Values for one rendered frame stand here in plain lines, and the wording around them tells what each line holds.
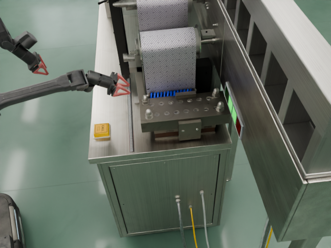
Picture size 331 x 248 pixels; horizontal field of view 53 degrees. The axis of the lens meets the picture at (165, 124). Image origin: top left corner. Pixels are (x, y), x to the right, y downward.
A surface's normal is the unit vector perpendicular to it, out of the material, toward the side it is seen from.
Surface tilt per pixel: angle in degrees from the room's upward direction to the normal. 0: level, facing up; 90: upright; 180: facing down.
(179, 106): 0
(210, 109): 0
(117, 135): 0
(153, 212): 90
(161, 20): 92
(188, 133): 90
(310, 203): 90
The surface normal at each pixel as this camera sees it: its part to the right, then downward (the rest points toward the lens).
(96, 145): -0.04, -0.69
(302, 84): -0.99, 0.11
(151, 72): 0.11, 0.71
